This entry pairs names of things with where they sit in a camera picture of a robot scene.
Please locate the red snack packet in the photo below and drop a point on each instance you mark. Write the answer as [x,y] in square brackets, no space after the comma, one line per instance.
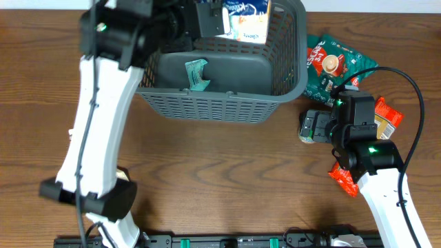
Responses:
[344,179]

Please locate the small teal wipes packet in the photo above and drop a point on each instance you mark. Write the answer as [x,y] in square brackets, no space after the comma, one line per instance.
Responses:
[194,71]

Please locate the white brown bread bag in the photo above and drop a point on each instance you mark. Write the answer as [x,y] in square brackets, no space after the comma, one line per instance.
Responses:
[122,173]

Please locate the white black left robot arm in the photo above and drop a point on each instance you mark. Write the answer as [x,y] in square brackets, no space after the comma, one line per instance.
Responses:
[116,43]

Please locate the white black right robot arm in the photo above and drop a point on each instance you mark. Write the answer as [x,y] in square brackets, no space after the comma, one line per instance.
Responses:
[375,165]

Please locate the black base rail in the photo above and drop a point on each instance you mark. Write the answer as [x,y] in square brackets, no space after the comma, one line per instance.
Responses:
[333,236]

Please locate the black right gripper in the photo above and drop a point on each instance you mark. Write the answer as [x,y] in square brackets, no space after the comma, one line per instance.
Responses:
[321,118]

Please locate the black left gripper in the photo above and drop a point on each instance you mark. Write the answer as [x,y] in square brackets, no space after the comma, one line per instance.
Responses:
[187,5]

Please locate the green Nescafe coffee bag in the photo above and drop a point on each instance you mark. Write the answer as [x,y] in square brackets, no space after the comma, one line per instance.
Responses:
[329,64]

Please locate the orange snack packet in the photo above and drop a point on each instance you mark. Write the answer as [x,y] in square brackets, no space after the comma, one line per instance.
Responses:
[387,119]

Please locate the green lidded small jar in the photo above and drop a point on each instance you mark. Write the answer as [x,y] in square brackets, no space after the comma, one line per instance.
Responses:
[304,132]

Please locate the grey plastic slotted basket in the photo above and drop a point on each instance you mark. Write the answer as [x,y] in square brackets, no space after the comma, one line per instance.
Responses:
[248,81]

